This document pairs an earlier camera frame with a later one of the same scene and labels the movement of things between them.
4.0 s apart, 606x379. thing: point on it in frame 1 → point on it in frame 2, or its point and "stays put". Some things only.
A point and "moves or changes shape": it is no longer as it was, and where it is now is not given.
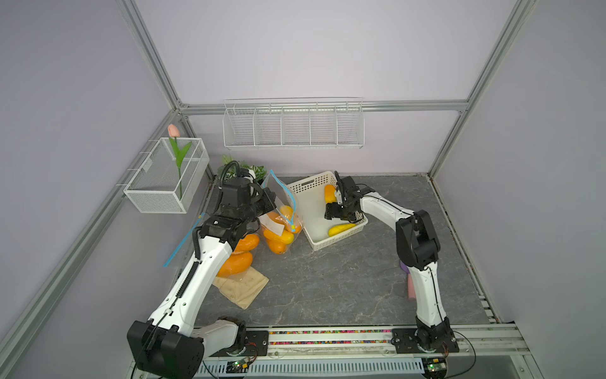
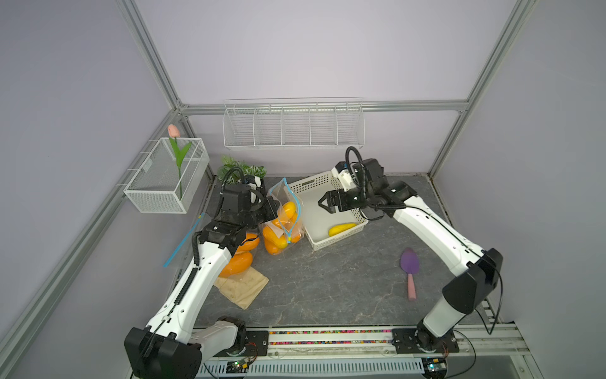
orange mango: [330, 194] moves or changes shape
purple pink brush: [411, 292] stays put
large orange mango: [237, 263] stays put
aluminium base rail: [491, 351] stays put
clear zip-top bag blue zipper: [244, 247] stays put
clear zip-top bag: [279, 227] moves or changes shape
